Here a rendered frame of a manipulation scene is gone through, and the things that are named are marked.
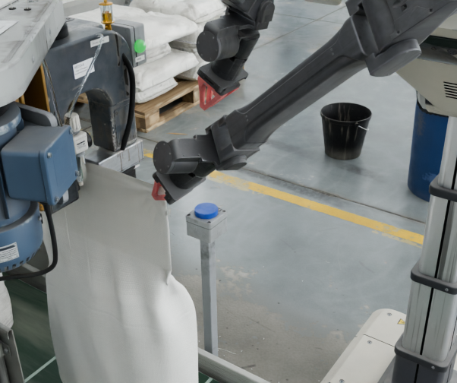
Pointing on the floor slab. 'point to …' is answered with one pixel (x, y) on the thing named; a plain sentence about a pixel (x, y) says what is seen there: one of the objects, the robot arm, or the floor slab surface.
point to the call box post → (208, 258)
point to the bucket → (345, 129)
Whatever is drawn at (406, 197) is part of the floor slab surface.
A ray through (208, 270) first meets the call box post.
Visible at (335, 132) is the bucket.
